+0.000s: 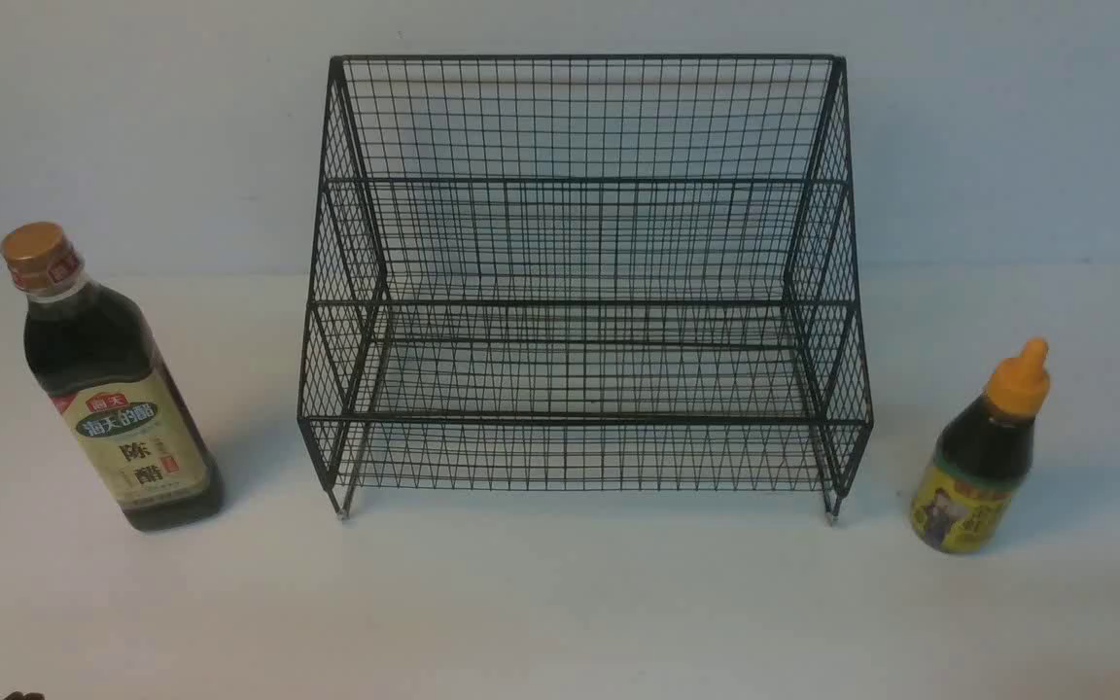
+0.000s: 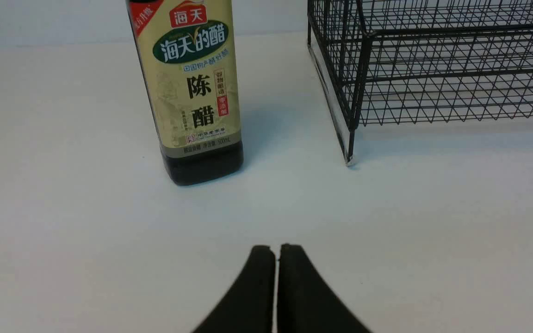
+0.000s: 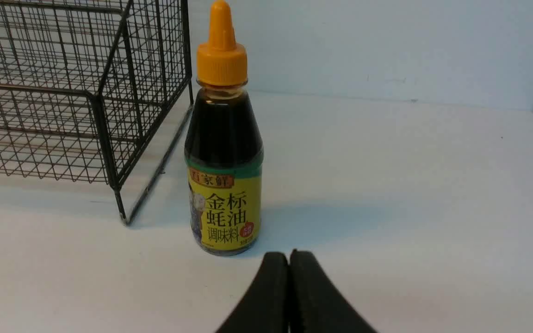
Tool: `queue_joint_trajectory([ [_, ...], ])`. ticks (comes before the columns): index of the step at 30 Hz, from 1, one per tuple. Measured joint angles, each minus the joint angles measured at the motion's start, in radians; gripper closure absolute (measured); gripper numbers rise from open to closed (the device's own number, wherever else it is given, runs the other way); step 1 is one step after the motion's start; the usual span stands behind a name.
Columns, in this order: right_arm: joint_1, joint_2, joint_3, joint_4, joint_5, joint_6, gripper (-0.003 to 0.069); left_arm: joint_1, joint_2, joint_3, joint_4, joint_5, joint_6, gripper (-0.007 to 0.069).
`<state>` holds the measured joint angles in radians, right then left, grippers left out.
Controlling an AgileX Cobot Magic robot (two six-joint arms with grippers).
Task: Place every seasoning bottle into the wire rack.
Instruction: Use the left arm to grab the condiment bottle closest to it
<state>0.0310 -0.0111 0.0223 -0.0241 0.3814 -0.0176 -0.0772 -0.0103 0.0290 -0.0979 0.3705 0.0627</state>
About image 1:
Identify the small sauce bottle orange cap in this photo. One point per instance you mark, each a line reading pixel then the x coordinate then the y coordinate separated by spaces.
pixel 982 457

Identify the dark vinegar bottle gold cap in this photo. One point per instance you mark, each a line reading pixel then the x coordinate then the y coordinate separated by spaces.
pixel 93 353

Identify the black wire mesh shelf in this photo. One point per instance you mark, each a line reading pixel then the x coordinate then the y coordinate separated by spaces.
pixel 585 272

